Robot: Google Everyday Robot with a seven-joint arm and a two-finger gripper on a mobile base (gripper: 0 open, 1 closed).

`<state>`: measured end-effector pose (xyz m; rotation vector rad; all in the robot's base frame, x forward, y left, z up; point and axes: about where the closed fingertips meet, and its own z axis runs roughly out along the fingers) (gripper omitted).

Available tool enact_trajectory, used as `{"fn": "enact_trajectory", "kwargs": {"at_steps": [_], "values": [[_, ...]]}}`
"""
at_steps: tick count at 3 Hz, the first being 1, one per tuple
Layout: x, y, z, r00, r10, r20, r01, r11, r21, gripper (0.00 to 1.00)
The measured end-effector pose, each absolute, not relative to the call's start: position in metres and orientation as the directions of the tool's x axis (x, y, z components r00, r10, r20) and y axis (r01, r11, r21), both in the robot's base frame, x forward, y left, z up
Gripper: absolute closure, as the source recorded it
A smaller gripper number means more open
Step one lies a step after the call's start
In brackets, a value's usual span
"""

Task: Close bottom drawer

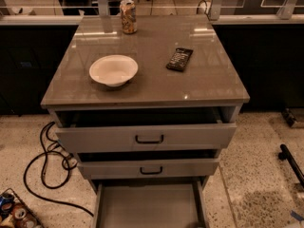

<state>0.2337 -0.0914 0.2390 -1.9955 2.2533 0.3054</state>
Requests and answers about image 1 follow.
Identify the grey bottom drawer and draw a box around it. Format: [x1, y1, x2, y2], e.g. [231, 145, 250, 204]
[91, 180, 210, 228]

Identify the grey drawer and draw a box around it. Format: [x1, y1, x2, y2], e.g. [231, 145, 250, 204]
[79, 150, 219, 180]
[91, 180, 210, 228]
[56, 123, 237, 153]

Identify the grey drawer cabinet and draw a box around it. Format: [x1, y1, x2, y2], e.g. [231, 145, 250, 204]
[40, 14, 251, 195]

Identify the grey middle drawer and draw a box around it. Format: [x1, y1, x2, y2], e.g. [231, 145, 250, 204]
[79, 150, 219, 180]

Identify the grey top drawer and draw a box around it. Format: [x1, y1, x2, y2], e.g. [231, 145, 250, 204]
[56, 123, 237, 153]

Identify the white bowl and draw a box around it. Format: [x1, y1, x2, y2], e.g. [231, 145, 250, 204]
[89, 55, 139, 86]

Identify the black snack bar wrapper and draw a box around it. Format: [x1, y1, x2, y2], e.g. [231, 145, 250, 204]
[166, 47, 193, 72]

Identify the orange soda can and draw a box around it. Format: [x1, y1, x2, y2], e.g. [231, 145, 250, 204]
[120, 0, 137, 34]

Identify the black floor bar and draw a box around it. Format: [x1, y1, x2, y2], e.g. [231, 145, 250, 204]
[278, 144, 304, 188]

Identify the glass barrier with posts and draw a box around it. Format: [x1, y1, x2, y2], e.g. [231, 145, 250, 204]
[0, 0, 304, 25]

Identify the black floor cable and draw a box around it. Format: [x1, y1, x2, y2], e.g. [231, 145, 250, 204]
[23, 121, 95, 218]

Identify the wire basket of cans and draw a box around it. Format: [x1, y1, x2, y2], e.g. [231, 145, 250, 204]
[0, 188, 45, 228]

